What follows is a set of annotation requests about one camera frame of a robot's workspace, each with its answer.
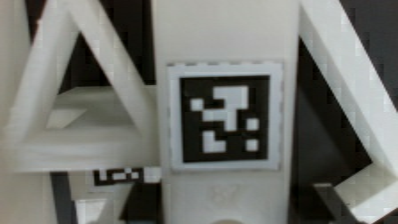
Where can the white chair leg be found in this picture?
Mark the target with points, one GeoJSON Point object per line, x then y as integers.
{"type": "Point", "coordinates": [142, 207]}

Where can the white chair back frame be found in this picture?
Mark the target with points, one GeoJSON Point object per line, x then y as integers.
{"type": "Point", "coordinates": [75, 94]}

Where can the white chair seat block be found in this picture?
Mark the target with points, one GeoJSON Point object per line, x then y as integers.
{"type": "Point", "coordinates": [355, 100]}

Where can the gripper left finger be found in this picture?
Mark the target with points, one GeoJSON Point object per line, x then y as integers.
{"type": "Point", "coordinates": [109, 200]}

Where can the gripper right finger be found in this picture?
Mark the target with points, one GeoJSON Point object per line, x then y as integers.
{"type": "Point", "coordinates": [334, 204]}

